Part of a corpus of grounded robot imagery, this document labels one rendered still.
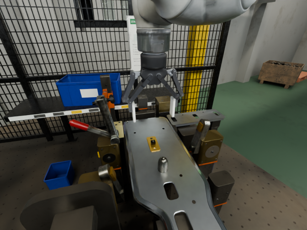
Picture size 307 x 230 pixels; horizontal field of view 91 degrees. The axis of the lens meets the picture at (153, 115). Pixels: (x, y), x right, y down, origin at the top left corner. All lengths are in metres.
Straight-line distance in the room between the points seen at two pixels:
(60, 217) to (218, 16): 0.35
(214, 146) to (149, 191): 0.29
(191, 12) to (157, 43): 0.16
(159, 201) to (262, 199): 0.61
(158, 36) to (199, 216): 0.45
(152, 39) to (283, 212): 0.88
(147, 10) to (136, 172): 0.43
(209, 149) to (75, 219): 0.48
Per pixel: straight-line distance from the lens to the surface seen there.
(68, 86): 0.88
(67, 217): 0.25
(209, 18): 0.29
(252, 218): 0.87
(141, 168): 0.52
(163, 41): 0.42
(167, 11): 0.29
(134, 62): 1.01
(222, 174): 0.56
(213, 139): 0.60
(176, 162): 0.54
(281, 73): 5.30
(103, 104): 0.47
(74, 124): 0.52
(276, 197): 1.00
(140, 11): 0.41
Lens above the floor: 1.39
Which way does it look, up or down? 30 degrees down
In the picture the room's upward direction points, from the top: straight up
